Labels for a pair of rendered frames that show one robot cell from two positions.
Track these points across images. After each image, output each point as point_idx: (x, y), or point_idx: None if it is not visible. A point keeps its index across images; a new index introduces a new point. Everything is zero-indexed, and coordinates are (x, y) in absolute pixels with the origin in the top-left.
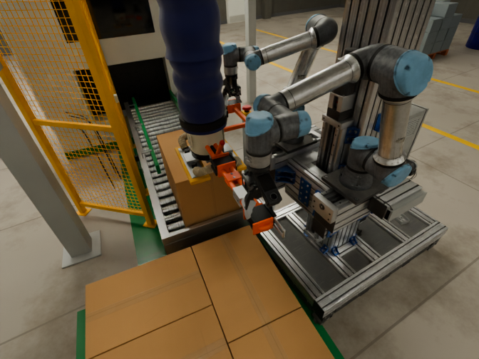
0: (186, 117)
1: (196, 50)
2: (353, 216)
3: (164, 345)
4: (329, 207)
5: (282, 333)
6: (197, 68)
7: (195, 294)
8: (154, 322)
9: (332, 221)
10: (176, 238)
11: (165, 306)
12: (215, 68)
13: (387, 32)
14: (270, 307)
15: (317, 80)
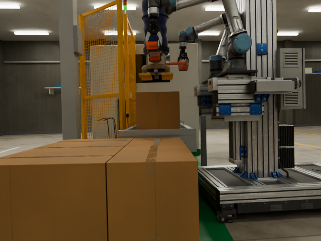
0: (145, 43)
1: None
2: (235, 94)
3: (89, 145)
4: (211, 78)
5: (162, 146)
6: None
7: (121, 141)
8: (90, 143)
9: (214, 88)
10: (127, 134)
11: (100, 142)
12: (161, 18)
13: None
14: (164, 144)
15: None
